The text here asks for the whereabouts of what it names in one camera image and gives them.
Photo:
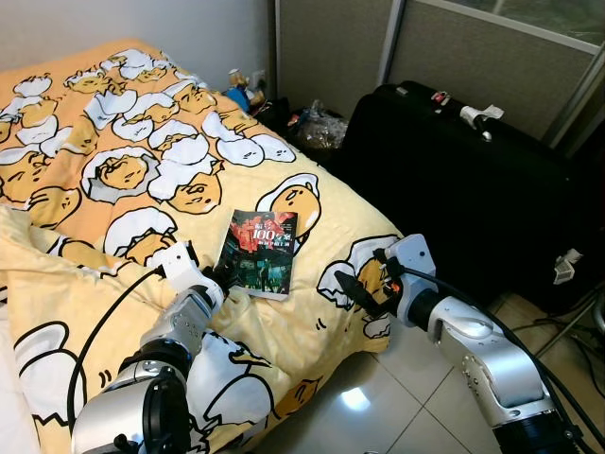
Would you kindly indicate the black suitcase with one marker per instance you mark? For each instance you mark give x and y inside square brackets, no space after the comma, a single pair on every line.
[454,199]

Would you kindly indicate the white luggage tag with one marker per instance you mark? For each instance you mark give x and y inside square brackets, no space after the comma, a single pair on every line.
[482,118]
[567,267]

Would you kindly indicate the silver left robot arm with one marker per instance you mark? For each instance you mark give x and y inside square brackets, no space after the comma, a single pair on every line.
[123,416]

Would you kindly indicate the dark red cover book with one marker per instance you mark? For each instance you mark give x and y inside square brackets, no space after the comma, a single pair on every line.
[265,246]

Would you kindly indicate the grey metal chair frame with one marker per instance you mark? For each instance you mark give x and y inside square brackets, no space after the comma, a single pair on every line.
[581,322]

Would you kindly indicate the grey sliding screen door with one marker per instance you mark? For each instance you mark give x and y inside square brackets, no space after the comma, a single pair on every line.
[454,47]

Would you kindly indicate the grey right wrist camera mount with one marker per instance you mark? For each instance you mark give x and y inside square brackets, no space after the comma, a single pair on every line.
[416,260]

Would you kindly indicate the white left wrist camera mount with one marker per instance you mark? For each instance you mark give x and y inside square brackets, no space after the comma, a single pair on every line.
[180,260]

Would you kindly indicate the clear plastic bag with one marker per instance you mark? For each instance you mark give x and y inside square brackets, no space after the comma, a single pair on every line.
[319,128]

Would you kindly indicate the yellow cartoon egg quilt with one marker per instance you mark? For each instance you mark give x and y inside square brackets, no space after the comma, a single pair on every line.
[142,123]

